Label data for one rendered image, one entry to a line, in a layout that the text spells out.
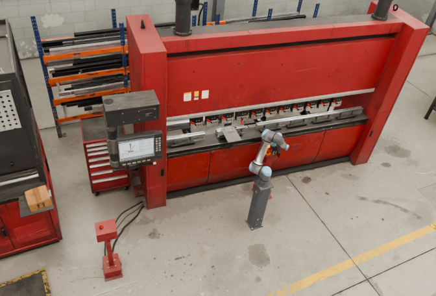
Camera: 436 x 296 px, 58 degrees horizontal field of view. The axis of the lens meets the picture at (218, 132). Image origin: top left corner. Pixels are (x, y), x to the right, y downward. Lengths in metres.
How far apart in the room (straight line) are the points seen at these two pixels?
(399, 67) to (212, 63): 2.50
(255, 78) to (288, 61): 0.44
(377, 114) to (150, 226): 3.46
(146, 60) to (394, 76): 3.27
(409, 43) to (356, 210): 2.30
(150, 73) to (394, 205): 3.96
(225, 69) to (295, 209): 2.24
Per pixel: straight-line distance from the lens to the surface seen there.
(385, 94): 5.71
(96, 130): 4.95
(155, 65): 3.86
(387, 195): 6.26
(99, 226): 4.16
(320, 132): 5.63
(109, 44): 5.76
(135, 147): 3.93
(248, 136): 5.07
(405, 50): 5.42
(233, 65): 4.40
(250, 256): 4.95
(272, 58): 4.57
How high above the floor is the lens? 4.13
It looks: 40 degrees down
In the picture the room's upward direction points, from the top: 7 degrees clockwise
